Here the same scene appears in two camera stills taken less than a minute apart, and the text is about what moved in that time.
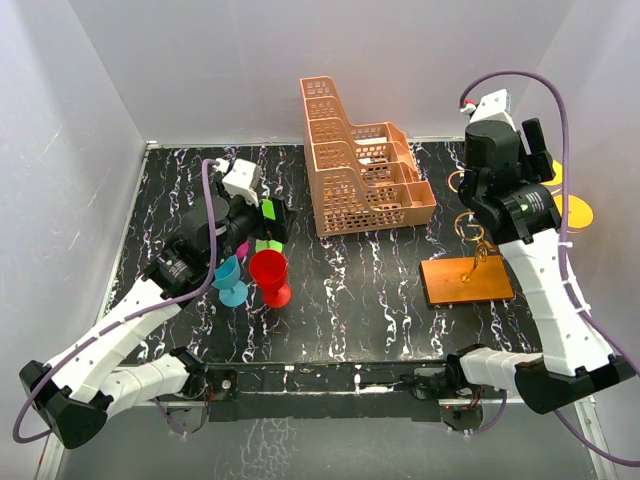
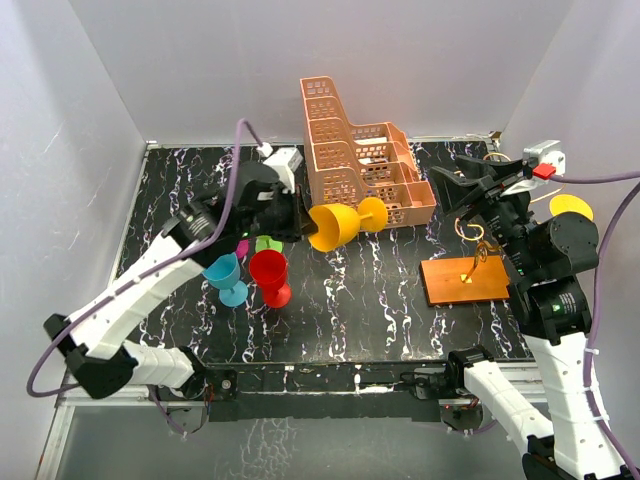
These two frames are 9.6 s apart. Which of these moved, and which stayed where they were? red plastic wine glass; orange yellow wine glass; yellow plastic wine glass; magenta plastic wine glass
Moved: orange yellow wine glass
Stayed: yellow plastic wine glass; magenta plastic wine glass; red plastic wine glass
